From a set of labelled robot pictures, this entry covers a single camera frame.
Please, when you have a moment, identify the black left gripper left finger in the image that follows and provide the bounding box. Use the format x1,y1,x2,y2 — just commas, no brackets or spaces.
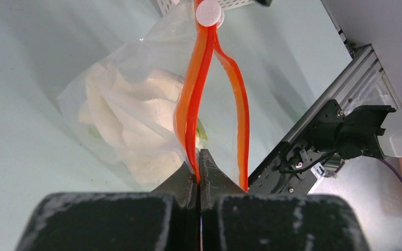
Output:
16,165,199,250

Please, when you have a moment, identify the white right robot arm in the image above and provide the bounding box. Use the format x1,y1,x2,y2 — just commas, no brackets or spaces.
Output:
306,105,402,159

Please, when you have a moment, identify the aluminium frame profile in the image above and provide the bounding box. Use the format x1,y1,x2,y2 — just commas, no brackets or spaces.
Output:
249,44,400,194

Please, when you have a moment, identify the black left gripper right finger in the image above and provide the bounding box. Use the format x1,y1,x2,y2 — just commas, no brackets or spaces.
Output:
199,149,370,250

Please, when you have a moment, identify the white cauliflower toy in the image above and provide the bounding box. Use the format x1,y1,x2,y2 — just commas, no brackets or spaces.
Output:
79,62,209,184

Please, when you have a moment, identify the white perforated plastic basket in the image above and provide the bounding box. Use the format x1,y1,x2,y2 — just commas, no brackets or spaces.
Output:
155,0,273,16

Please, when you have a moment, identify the clear zip bag orange zipper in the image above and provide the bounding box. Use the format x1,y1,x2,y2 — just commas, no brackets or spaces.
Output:
58,1,250,190

